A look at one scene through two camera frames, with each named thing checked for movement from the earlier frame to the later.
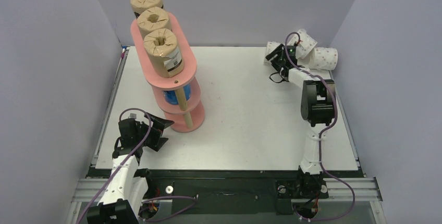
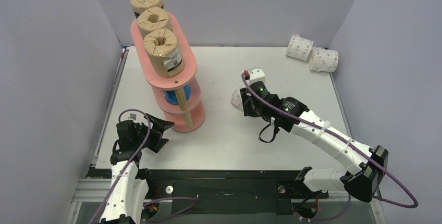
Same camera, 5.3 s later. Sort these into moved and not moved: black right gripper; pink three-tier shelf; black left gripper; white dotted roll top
Moved: black right gripper; white dotted roll top
Not moved: black left gripper; pink three-tier shelf
